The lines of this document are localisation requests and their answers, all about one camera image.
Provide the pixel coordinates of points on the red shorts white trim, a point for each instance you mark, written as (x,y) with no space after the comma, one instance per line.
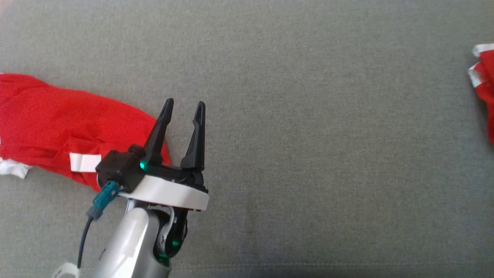
(487,73)

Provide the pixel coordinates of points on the grey fabric sofa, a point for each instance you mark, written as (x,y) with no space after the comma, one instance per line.
(308,135)

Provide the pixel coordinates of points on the red basketball jersey white trim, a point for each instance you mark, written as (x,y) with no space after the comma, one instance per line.
(58,119)

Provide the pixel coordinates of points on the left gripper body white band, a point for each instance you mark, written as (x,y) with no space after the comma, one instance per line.
(170,191)

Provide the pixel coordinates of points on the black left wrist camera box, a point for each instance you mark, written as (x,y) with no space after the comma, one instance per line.
(119,170)

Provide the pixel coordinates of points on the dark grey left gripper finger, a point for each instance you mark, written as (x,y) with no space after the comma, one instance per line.
(197,143)
(158,135)

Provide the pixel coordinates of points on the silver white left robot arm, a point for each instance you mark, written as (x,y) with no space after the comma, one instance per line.
(127,243)

